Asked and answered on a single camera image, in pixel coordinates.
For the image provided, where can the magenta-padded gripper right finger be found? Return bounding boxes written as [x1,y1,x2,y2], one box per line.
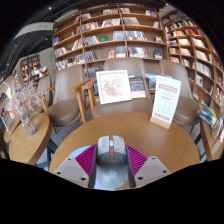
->
[125,144,173,189]

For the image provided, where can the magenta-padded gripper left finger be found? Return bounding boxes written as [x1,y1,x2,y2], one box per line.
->
[53,144,99,189]

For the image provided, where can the grey computer mouse orange accents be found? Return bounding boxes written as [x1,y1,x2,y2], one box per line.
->
[95,135,129,189]

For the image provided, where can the round wooden side table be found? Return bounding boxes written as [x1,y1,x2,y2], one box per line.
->
[3,114,22,144]
[8,112,54,166]
[199,119,224,162]

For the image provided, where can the glass vase pink dried flowers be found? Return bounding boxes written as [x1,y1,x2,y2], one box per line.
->
[9,81,48,136]

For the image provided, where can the white sign on wooden base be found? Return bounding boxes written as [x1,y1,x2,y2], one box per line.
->
[149,75,182,130]

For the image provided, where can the dark cover book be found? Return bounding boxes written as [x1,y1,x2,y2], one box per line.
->
[128,75,147,99]

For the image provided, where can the white framed floral picture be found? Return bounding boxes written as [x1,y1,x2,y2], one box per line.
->
[95,69,133,105]

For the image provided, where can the distant wooden bookshelf unit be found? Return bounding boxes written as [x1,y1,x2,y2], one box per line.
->
[19,53,50,86]

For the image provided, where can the wide wooden bookshelf unit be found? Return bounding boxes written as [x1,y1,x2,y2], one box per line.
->
[51,3,164,73]

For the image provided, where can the angled wooden bookshelf unit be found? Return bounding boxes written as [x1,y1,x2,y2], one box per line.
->
[159,9,224,108]

